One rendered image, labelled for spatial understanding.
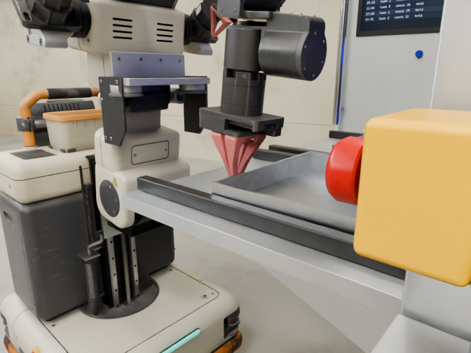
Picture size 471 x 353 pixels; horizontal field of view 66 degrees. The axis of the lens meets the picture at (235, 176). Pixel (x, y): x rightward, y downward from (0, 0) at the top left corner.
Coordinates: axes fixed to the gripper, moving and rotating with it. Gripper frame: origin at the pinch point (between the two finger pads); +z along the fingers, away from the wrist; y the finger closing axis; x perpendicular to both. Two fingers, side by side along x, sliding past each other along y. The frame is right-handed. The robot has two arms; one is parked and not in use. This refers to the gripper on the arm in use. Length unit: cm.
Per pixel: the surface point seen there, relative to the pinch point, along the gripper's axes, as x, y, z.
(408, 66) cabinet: 89, -7, -17
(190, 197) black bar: -7.5, -1.0, 1.7
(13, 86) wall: 195, -655, 70
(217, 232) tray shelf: -10.4, 6.6, 2.7
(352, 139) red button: -18.0, 23.3, -12.6
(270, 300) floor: 90, -45, 95
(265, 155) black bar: 20.9, -9.7, 2.6
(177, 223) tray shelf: -10.4, -0.2, 4.3
